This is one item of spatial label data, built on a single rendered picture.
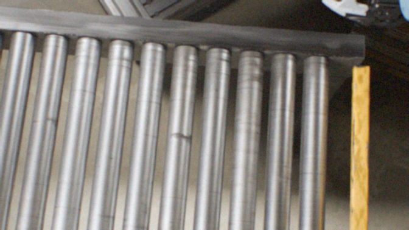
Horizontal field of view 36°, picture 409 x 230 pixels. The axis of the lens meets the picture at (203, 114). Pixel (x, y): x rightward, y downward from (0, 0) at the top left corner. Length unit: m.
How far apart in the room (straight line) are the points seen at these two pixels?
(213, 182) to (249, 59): 0.25
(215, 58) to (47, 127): 0.35
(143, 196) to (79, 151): 0.15
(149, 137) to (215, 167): 0.14
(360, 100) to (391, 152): 0.88
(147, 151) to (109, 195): 0.11
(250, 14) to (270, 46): 0.91
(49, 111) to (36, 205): 0.18
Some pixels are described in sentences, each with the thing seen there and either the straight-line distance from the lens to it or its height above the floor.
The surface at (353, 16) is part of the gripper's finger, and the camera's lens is 1.36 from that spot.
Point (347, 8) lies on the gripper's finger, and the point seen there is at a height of 0.78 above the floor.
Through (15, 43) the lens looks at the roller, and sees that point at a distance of 1.31.
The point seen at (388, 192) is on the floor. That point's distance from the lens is 2.09.
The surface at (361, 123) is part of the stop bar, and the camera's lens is 1.23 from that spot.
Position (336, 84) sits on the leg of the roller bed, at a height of 0.63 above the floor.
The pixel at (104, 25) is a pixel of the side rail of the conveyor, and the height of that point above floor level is 0.80.
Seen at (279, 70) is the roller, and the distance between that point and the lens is 1.26.
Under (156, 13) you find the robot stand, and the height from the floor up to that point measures 0.23.
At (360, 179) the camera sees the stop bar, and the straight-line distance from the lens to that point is 1.21.
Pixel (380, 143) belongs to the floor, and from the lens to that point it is 2.11.
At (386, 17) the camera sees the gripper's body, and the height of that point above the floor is 0.78.
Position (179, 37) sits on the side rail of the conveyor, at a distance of 1.26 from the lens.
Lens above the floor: 1.97
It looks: 75 degrees down
